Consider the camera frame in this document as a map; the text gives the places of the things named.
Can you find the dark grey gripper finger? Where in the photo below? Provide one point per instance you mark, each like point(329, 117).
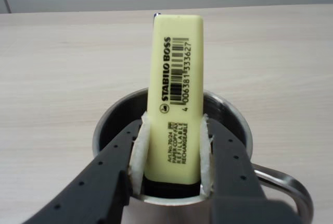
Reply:
point(231, 169)
point(99, 182)

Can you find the yellow highlighter with black cap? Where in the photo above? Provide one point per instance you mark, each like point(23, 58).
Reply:
point(156, 91)

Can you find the silver steel mug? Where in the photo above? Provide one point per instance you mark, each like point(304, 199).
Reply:
point(169, 212)

